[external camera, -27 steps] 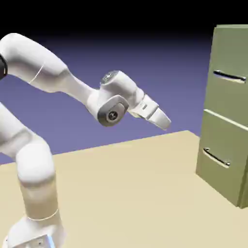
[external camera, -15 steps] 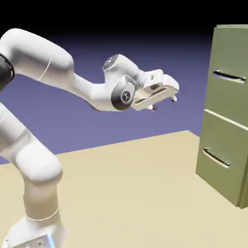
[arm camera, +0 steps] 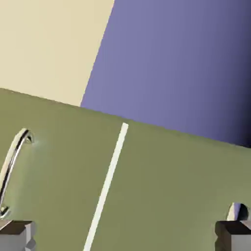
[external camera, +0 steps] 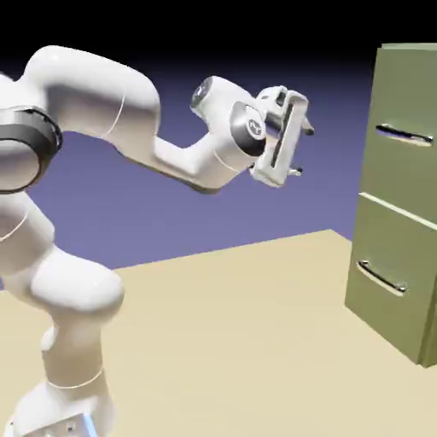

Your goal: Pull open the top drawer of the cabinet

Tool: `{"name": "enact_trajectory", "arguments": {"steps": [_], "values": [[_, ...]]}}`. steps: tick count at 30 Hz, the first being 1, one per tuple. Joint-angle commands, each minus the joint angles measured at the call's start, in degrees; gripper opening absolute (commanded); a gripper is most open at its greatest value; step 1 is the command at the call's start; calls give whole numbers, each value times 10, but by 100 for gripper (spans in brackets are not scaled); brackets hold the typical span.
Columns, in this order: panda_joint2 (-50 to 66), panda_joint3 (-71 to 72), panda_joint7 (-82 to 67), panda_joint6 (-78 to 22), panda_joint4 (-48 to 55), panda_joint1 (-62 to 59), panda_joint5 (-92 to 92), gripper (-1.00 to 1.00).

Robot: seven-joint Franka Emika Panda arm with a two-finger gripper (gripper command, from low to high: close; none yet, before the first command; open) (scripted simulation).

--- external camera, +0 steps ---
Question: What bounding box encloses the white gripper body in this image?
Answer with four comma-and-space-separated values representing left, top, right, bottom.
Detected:
249, 90, 310, 189

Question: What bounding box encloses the olive green drawer front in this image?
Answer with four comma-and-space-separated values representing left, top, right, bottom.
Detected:
360, 46, 437, 225
343, 194, 437, 366

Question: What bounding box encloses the olive green cabinet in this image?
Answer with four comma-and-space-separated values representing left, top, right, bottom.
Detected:
343, 43, 437, 369

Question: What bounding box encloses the curved silver drawer handle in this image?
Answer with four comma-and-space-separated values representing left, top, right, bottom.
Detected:
356, 259, 409, 297
374, 123, 434, 148

